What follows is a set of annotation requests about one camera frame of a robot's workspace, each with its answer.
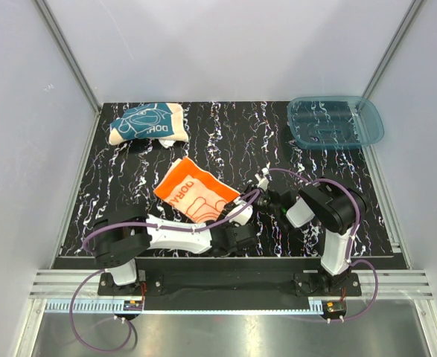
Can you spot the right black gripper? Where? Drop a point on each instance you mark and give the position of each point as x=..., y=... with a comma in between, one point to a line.
x=255, y=193

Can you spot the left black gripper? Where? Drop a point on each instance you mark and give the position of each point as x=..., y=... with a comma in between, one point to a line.
x=231, y=224

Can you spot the orange Doraemon towel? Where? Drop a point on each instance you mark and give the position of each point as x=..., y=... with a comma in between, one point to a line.
x=194, y=192

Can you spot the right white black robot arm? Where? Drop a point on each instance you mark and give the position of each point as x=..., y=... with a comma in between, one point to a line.
x=340, y=211

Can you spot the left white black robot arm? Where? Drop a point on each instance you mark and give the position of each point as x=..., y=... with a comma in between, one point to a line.
x=119, y=237

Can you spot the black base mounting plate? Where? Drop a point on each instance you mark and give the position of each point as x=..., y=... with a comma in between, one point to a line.
x=222, y=301

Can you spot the blue transparent plastic tray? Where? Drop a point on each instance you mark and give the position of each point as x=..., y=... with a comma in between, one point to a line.
x=334, y=122

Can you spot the teal Doraemon towel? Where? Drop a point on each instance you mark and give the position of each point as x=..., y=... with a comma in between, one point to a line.
x=161, y=121

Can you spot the aluminium rail frame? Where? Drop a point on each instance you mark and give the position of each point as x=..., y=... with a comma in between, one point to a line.
x=362, y=283

